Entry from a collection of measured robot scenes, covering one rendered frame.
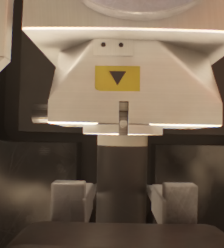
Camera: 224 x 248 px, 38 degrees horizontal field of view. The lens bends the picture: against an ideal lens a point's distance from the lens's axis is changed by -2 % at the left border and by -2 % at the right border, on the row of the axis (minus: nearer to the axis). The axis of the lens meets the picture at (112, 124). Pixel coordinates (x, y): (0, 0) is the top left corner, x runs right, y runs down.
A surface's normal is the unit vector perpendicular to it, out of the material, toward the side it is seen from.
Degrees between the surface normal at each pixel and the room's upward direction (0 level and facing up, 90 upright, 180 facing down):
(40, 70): 90
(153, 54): 90
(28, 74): 90
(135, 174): 90
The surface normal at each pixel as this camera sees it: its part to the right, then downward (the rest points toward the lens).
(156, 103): -0.01, -0.03
